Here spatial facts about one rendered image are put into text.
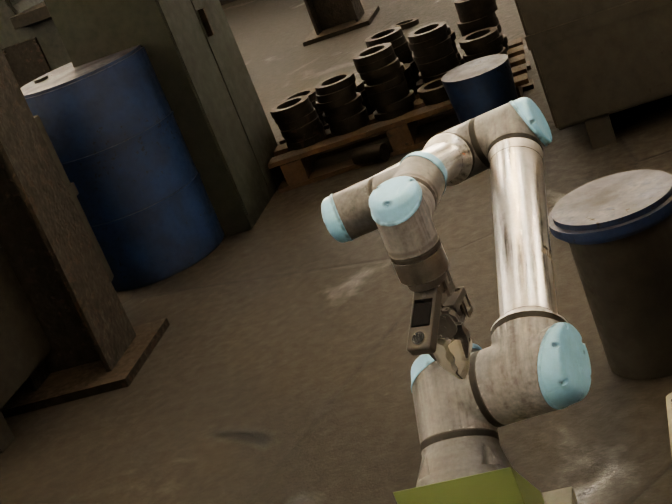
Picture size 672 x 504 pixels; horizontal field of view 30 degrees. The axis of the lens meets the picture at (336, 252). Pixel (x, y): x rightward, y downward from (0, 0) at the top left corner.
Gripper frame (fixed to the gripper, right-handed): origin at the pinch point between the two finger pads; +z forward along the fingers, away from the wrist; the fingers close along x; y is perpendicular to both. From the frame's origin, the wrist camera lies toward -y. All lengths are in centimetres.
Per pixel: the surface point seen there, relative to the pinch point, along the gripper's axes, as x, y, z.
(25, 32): 543, 531, 30
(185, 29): 206, 251, -10
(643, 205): -13, 82, 14
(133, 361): 184, 115, 62
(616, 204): -6, 85, 15
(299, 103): 191, 285, 44
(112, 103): 217, 203, -2
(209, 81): 206, 252, 14
